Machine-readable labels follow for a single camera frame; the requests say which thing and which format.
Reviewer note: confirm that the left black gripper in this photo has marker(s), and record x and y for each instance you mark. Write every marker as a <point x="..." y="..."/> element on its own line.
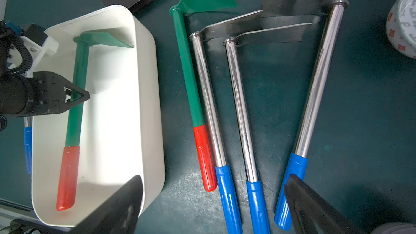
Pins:
<point x="43" y="94"/>

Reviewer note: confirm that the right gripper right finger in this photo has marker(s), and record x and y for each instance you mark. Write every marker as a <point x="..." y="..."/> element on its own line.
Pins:
<point x="311" y="214"/>

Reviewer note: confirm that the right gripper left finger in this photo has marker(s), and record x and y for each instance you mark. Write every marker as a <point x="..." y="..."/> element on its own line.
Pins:
<point x="118" y="214"/>

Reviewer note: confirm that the green hoe red grip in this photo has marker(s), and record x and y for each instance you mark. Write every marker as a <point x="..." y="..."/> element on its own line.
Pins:
<point x="68" y="179"/>
<point x="178" y="12"/>

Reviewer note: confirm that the white storage box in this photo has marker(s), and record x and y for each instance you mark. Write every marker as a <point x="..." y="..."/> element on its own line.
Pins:
<point x="121" y="133"/>

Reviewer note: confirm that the tape roll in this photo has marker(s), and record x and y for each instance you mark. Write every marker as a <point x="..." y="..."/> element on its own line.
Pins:
<point x="401" y="27"/>

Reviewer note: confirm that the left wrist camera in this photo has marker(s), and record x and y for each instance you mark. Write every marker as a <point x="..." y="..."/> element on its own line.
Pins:
<point x="30" y="48"/>

